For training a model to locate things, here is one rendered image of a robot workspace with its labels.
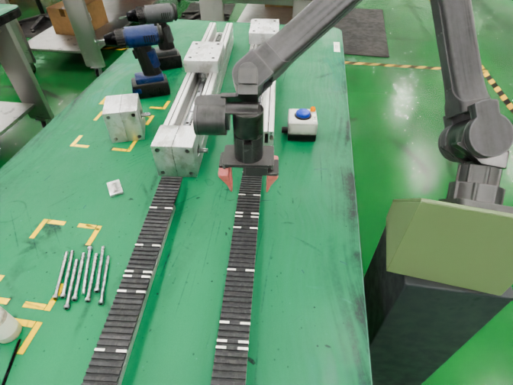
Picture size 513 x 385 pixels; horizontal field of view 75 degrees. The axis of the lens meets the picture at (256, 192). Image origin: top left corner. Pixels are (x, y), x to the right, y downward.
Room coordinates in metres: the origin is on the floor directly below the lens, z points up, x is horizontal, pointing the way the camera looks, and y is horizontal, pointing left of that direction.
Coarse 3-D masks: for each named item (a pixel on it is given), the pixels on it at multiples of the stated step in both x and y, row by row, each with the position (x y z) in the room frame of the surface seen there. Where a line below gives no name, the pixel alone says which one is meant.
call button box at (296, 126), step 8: (312, 112) 0.85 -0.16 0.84; (288, 120) 0.84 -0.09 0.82; (296, 120) 0.81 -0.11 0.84; (304, 120) 0.81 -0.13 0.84; (312, 120) 0.81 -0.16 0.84; (288, 128) 0.81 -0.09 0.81; (296, 128) 0.79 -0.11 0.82; (304, 128) 0.79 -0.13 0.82; (312, 128) 0.79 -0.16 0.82; (288, 136) 0.79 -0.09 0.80; (296, 136) 0.79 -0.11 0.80; (304, 136) 0.79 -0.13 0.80; (312, 136) 0.79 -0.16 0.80
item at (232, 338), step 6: (222, 336) 0.22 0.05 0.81; (228, 336) 0.22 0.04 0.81; (234, 336) 0.22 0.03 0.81; (240, 336) 0.22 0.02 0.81; (246, 336) 0.22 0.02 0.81; (222, 342) 0.21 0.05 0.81; (228, 342) 0.21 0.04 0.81; (234, 342) 0.21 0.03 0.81; (240, 342) 0.21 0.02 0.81; (246, 342) 0.21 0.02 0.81
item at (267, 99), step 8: (272, 88) 0.95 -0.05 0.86; (264, 96) 0.97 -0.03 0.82; (272, 96) 0.89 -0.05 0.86; (264, 104) 0.92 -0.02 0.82; (272, 104) 0.85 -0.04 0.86; (264, 112) 0.87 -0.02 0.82; (272, 112) 0.81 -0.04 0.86; (264, 120) 0.77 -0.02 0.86; (272, 120) 0.77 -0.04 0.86; (264, 128) 0.73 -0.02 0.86; (272, 128) 0.73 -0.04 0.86; (264, 136) 0.72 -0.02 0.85; (272, 136) 0.73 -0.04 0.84; (264, 144) 0.72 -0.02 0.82; (272, 144) 0.72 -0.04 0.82
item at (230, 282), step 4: (228, 280) 0.32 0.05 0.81; (232, 280) 0.32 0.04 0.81; (236, 280) 0.32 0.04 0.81; (240, 280) 0.32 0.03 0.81; (244, 280) 0.32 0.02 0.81; (248, 280) 0.32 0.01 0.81; (252, 280) 0.32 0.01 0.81; (228, 284) 0.31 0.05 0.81; (232, 284) 0.31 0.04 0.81; (236, 284) 0.31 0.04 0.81; (240, 284) 0.31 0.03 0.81; (244, 284) 0.31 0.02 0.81; (248, 284) 0.31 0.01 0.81; (252, 284) 0.31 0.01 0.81; (252, 288) 0.31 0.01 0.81
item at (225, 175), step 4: (220, 160) 0.55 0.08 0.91; (220, 164) 0.53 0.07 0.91; (220, 168) 0.53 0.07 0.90; (228, 168) 0.53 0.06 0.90; (220, 172) 0.52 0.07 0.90; (224, 172) 0.52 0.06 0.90; (228, 172) 0.52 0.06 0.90; (220, 176) 0.51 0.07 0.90; (224, 176) 0.51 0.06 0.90; (228, 176) 0.51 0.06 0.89; (224, 180) 0.51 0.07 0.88; (228, 180) 0.51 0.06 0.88; (232, 180) 0.55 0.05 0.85; (228, 184) 0.52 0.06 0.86; (232, 184) 0.55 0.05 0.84; (232, 188) 0.54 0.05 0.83
